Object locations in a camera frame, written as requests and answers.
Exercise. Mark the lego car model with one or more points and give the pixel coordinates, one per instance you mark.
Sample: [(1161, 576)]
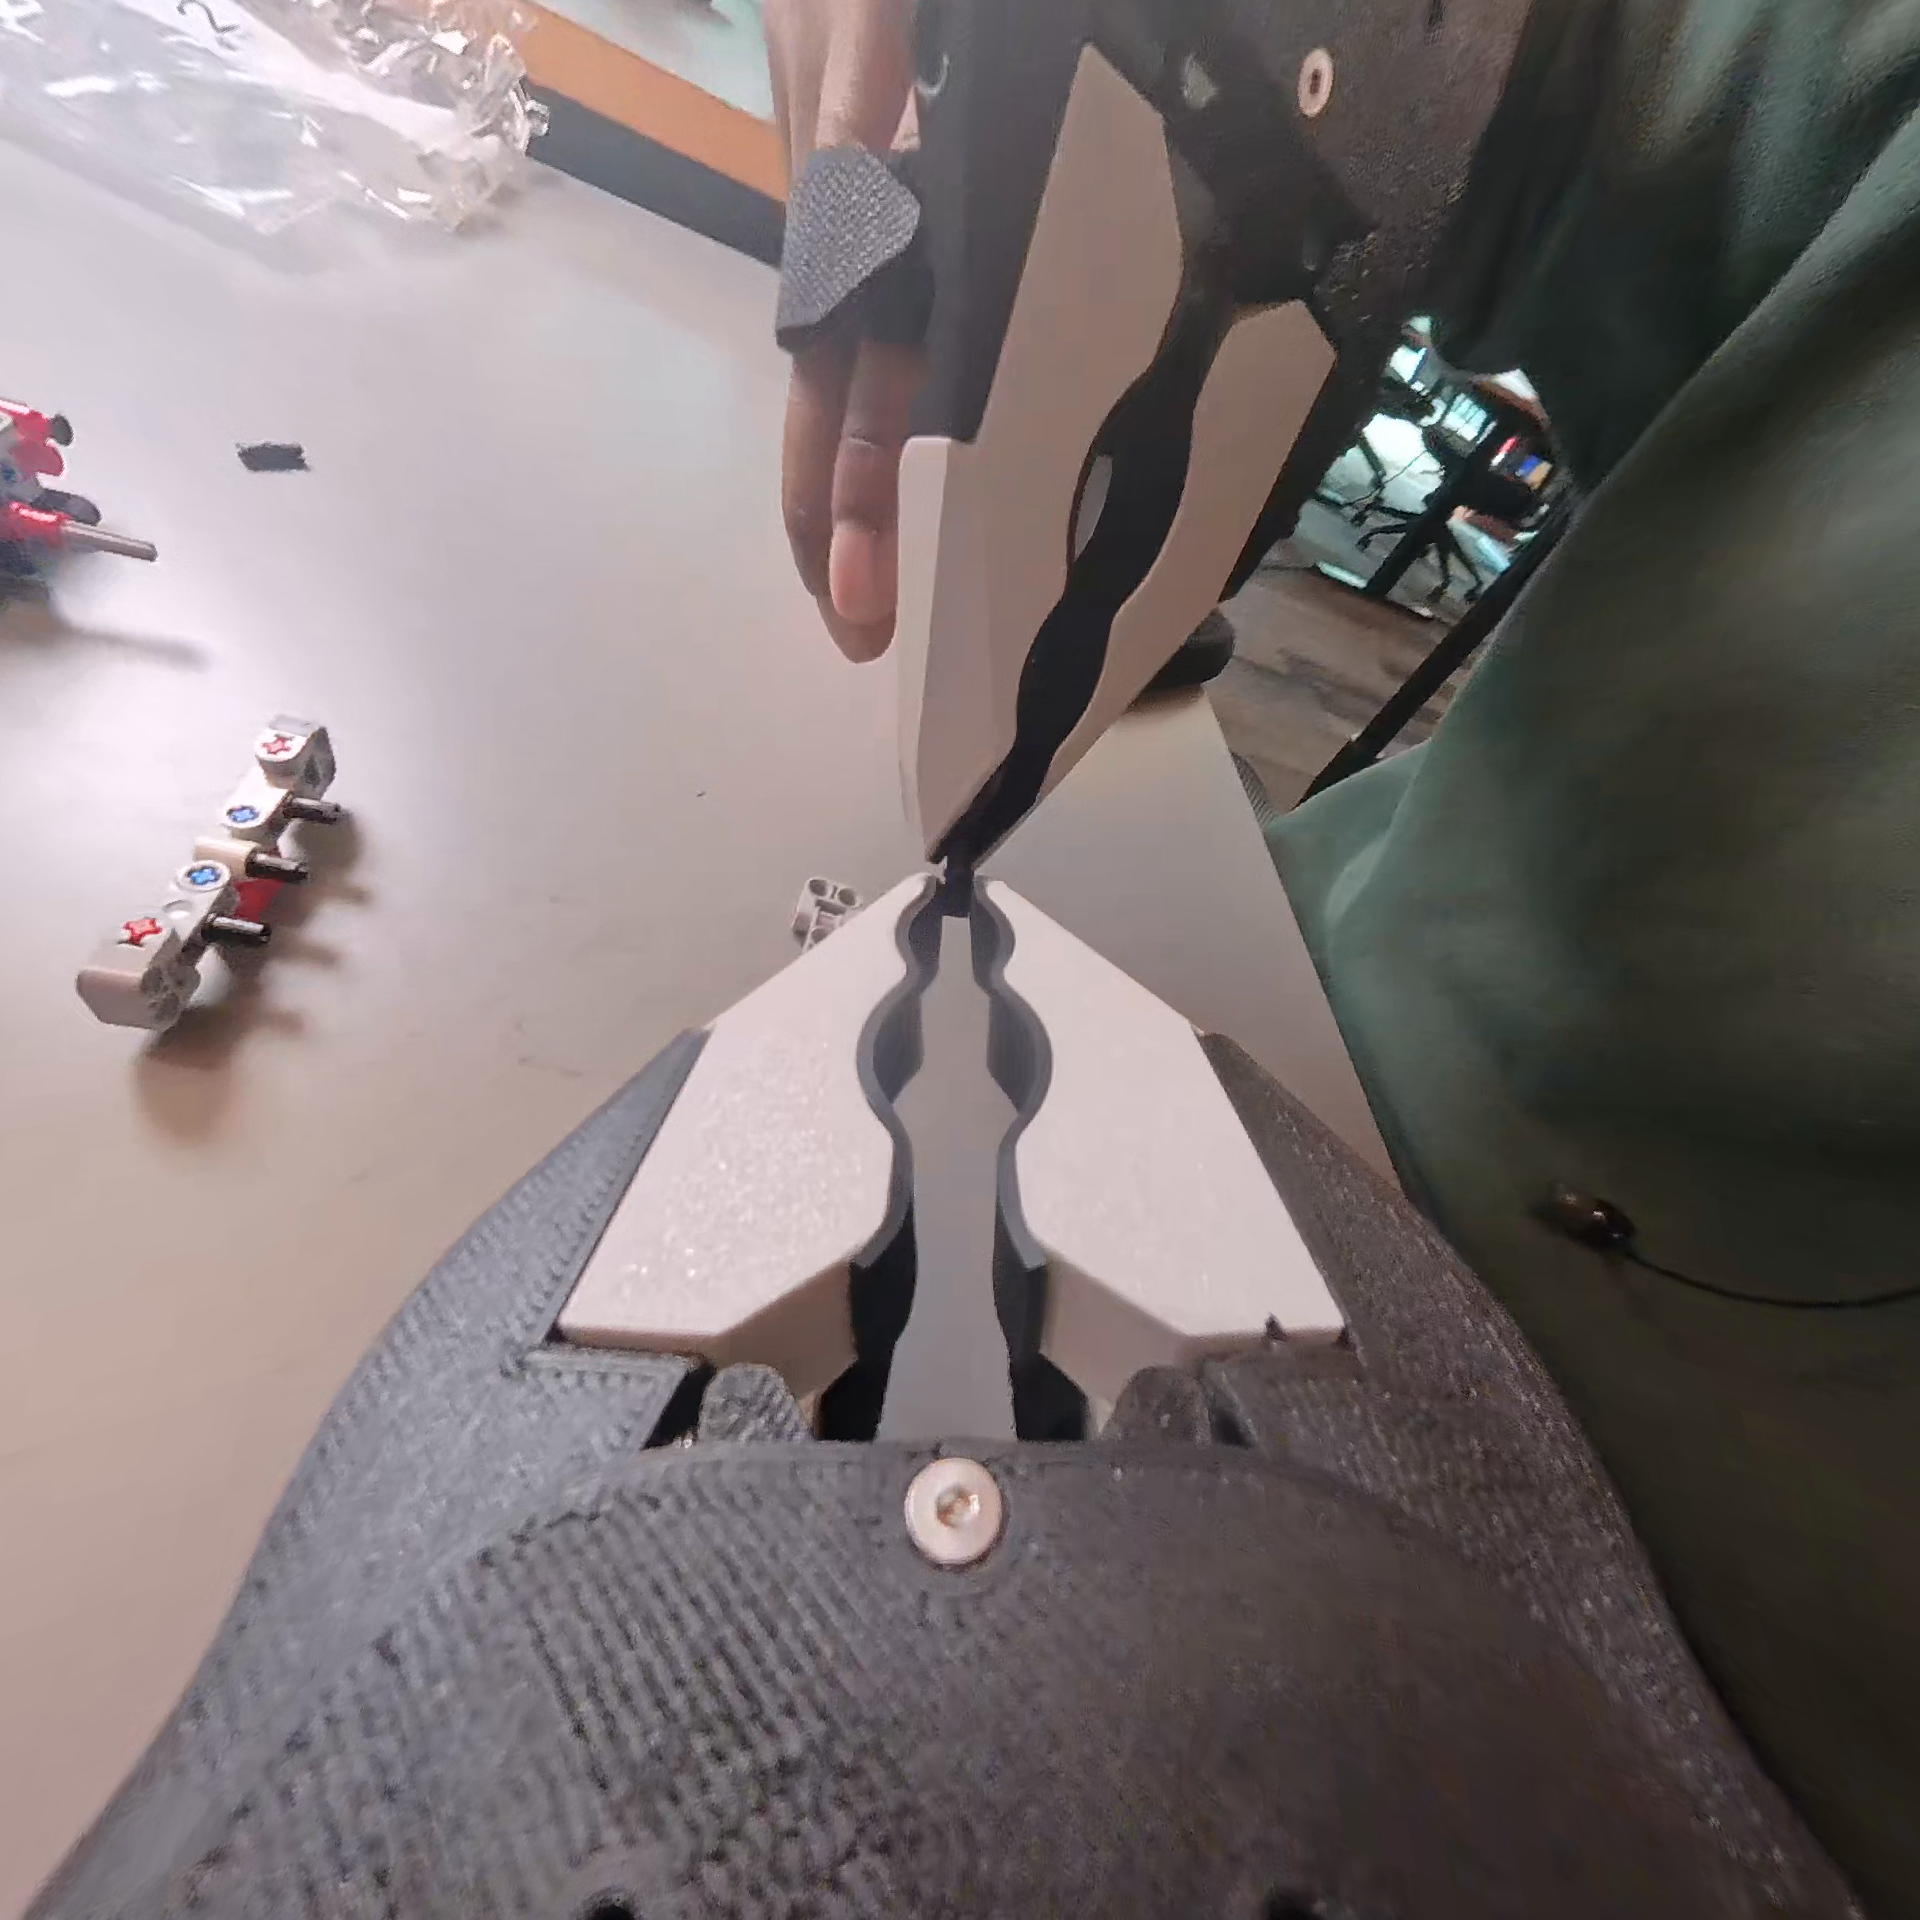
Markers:
[(30, 518)]

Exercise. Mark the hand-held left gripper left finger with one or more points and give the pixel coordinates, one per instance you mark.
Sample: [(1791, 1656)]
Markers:
[(735, 1184)]

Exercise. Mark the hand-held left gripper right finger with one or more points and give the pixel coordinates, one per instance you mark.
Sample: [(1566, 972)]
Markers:
[(1172, 1184)]

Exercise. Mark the small black lego piece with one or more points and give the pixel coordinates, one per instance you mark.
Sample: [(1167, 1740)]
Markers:
[(273, 456)]

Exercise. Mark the person's right hand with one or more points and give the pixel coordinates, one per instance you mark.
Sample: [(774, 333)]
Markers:
[(848, 511)]

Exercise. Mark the clear plastic bag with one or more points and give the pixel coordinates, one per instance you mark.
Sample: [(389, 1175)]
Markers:
[(301, 119)]

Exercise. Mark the grey lego beam assembly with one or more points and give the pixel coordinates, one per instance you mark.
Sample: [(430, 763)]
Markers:
[(149, 967), (825, 909)]

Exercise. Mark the person's right forearm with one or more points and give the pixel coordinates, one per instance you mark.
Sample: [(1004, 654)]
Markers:
[(1652, 181)]

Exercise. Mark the orange edged table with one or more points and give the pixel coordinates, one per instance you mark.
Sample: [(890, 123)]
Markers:
[(645, 100)]

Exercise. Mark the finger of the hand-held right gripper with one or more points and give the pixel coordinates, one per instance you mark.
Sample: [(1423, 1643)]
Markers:
[(1245, 452), (1004, 525)]

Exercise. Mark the black clip microphone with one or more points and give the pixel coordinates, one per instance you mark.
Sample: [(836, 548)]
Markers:
[(1590, 1212)]

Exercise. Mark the black office chair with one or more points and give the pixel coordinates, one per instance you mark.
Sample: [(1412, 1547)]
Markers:
[(1418, 518)]

